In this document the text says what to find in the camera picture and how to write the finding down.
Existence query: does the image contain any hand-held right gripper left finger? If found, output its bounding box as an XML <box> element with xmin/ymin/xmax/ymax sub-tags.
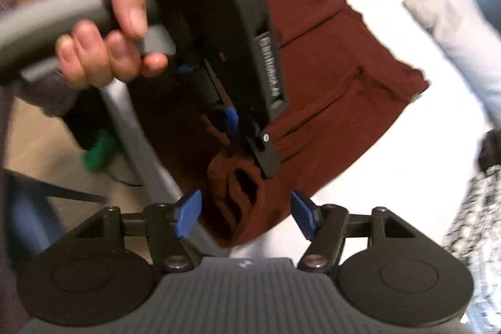
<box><xmin>70</xmin><ymin>189</ymin><xmax>203</xmax><ymax>273</ymax></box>

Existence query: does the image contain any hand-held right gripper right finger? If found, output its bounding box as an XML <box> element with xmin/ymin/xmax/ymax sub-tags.
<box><xmin>290</xmin><ymin>190</ymin><xmax>417</xmax><ymax>273</ymax></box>

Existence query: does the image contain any grey bed frame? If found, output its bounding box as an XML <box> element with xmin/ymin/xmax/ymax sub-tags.
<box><xmin>100</xmin><ymin>78</ymin><xmax>231</xmax><ymax>256</ymax></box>

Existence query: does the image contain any blue object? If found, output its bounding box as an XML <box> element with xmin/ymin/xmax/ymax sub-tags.
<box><xmin>8</xmin><ymin>173</ymin><xmax>65</xmax><ymax>260</ymax></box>

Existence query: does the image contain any green object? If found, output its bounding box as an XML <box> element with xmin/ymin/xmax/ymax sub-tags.
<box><xmin>80</xmin><ymin>128</ymin><xmax>118</xmax><ymax>172</ymax></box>

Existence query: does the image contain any thin black cable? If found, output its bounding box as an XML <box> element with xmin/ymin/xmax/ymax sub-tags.
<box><xmin>110</xmin><ymin>172</ymin><xmax>143</xmax><ymax>187</ymax></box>

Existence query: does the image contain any pale grey pillow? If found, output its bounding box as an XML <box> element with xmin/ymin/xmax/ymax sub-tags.
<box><xmin>403</xmin><ymin>0</ymin><xmax>501</xmax><ymax>92</ymax></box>

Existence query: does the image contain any pale black-lined patterned cloth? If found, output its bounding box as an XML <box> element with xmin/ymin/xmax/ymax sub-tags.
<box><xmin>442</xmin><ymin>164</ymin><xmax>501</xmax><ymax>327</ymax></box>

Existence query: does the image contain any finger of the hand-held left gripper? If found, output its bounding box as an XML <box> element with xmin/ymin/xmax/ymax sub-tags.
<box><xmin>203</xmin><ymin>59</ymin><xmax>240</xmax><ymax>142</ymax></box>
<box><xmin>240</xmin><ymin>121</ymin><xmax>281</xmax><ymax>179</ymax></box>

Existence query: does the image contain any black cloth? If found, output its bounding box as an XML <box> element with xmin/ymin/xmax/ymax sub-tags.
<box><xmin>475</xmin><ymin>128</ymin><xmax>501</xmax><ymax>174</ymax></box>

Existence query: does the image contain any maroon sweater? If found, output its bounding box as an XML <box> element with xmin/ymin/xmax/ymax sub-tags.
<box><xmin>129</xmin><ymin>0</ymin><xmax>431</xmax><ymax>249</ymax></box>

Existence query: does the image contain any dark bar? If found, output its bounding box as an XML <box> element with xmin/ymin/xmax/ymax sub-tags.
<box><xmin>4</xmin><ymin>167</ymin><xmax>108</xmax><ymax>203</ymax></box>

